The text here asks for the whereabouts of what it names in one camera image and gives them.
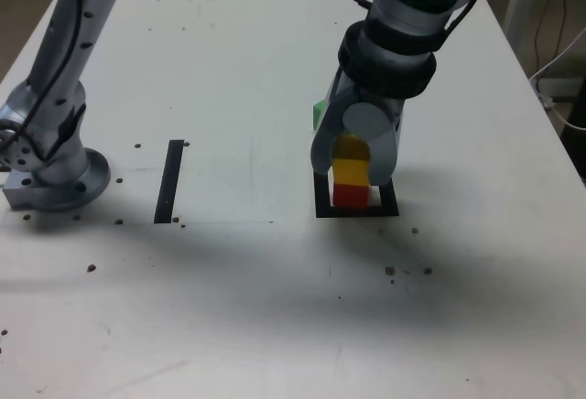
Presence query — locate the red cube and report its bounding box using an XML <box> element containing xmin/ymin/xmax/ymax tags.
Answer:
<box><xmin>332</xmin><ymin>182</ymin><xmax>371</xmax><ymax>210</ymax></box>

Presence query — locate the yellow cube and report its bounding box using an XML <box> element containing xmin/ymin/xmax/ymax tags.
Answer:
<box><xmin>331</xmin><ymin>133</ymin><xmax>372</xmax><ymax>189</ymax></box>

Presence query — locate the black tape square outline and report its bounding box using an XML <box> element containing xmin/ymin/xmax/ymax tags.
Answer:
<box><xmin>313</xmin><ymin>170</ymin><xmax>400</xmax><ymax>219</ymax></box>

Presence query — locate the black tape strip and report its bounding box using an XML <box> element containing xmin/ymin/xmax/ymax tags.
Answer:
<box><xmin>153</xmin><ymin>139</ymin><xmax>185</xmax><ymax>225</ymax></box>

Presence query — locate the black bulky object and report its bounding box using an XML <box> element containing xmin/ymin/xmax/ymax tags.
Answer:
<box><xmin>560</xmin><ymin>99</ymin><xmax>586</xmax><ymax>185</ymax></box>

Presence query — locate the green cube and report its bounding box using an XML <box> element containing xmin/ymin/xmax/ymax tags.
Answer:
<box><xmin>312</xmin><ymin>99</ymin><xmax>331</xmax><ymax>133</ymax></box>

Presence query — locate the white cable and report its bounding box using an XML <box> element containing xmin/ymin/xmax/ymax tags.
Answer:
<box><xmin>529</xmin><ymin>27</ymin><xmax>586</xmax><ymax>131</ymax></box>

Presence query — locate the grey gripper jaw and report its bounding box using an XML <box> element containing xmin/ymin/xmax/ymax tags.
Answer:
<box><xmin>342</xmin><ymin>102</ymin><xmax>400</xmax><ymax>187</ymax></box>
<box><xmin>309</xmin><ymin>70</ymin><xmax>353</xmax><ymax>177</ymax></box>

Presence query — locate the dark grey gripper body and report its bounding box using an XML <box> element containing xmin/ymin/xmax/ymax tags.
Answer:
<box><xmin>341</xmin><ymin>73</ymin><xmax>407</xmax><ymax>131</ymax></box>

